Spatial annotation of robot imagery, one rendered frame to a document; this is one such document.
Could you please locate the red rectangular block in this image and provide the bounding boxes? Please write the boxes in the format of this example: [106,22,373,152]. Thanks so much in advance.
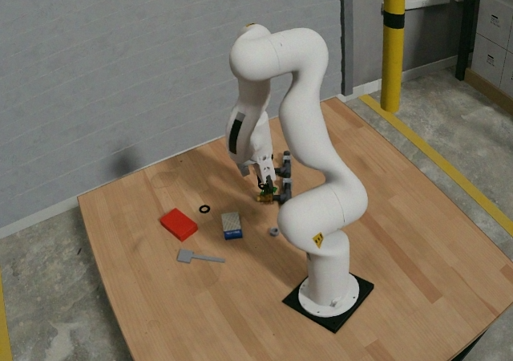
[160,208,198,242]

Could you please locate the dark grey pipe with metal clamp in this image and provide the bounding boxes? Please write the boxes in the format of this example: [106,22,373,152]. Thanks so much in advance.
[257,151,293,203]

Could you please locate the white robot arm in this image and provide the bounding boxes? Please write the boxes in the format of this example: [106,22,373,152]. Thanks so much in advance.
[225,24,368,317]

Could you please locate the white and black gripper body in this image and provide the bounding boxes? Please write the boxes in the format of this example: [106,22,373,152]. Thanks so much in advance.
[252,157,276,185]

